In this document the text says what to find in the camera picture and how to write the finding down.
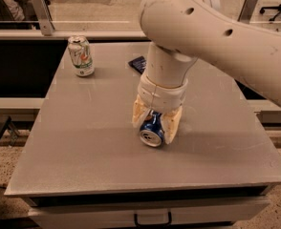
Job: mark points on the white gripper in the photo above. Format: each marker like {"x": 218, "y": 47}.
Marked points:
{"x": 162, "y": 97}

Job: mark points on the blue pepsi can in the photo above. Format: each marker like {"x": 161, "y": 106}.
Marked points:
{"x": 151, "y": 132}

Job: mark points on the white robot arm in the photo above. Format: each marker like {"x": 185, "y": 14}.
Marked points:
{"x": 182, "y": 31}

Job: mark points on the white green 7up can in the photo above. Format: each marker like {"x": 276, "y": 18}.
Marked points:
{"x": 80, "y": 53}

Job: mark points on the dark blue snack wrapper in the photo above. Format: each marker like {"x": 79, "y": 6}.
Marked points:
{"x": 138, "y": 64}

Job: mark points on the white drawer with black handle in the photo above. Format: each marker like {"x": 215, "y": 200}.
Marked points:
{"x": 171, "y": 214}

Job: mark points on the right metal glass bracket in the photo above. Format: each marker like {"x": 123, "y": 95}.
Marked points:
{"x": 247, "y": 11}

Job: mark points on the metal glass bracket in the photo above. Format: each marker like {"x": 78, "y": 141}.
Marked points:
{"x": 247, "y": 11}
{"x": 43, "y": 17}

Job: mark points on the left metal glass bracket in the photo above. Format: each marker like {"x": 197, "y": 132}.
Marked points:
{"x": 43, "y": 17}

